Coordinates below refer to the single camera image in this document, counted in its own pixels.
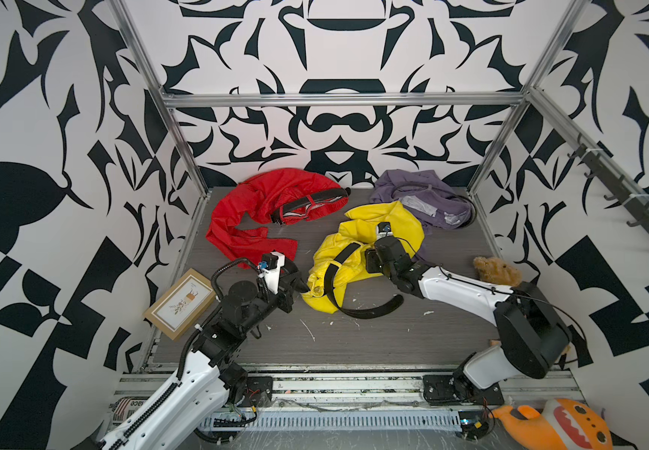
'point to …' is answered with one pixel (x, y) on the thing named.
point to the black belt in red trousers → (276, 215)
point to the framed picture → (181, 304)
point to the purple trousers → (423, 196)
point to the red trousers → (256, 200)
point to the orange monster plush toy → (560, 424)
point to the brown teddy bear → (495, 271)
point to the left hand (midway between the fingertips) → (294, 268)
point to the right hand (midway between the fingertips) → (371, 247)
